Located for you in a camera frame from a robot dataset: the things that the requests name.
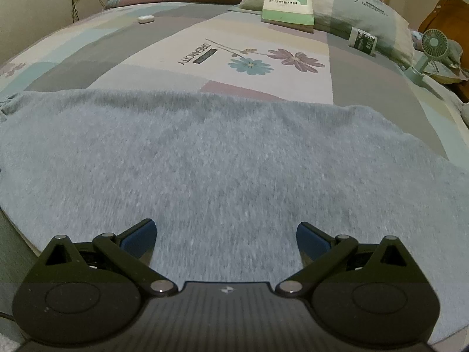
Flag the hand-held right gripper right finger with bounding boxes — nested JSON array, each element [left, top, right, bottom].
[[275, 221, 418, 297]]

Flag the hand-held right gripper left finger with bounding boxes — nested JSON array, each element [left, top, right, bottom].
[[37, 219, 180, 297]]

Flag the grey sweatpants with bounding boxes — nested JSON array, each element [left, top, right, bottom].
[[0, 88, 469, 301]]

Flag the small printed tissue pack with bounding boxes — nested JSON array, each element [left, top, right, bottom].
[[348, 26, 378, 57]]

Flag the green handheld fan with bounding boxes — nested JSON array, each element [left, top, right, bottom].
[[401, 29, 449, 81]]

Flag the checkered pillow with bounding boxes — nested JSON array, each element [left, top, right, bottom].
[[238, 0, 414, 68]]

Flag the green white book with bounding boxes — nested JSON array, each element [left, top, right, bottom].
[[261, 0, 316, 30]]

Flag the wooden bed headboard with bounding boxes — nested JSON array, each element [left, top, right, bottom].
[[418, 0, 469, 103]]

